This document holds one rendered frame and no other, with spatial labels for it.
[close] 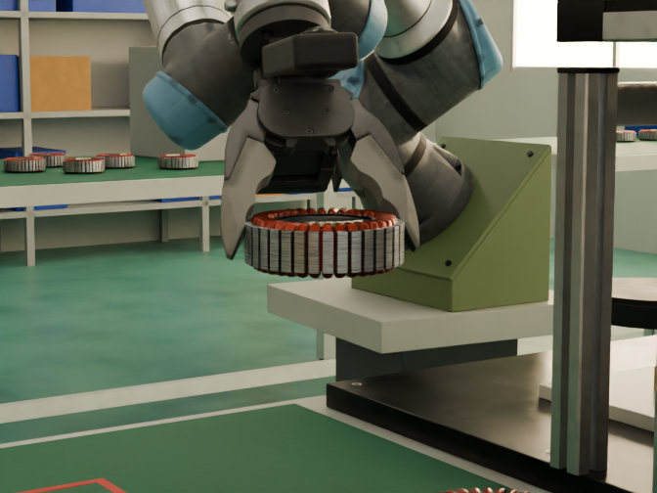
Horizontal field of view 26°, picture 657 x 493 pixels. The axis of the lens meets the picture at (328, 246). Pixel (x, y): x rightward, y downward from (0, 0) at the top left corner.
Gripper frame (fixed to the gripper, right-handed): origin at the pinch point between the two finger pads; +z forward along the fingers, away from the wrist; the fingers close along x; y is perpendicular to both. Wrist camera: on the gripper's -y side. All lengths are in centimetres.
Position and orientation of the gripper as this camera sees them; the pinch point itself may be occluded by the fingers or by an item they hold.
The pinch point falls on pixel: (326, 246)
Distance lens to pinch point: 99.5
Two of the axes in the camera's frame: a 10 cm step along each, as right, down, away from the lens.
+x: -9.7, 0.4, -2.3
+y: -1.8, 4.9, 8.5
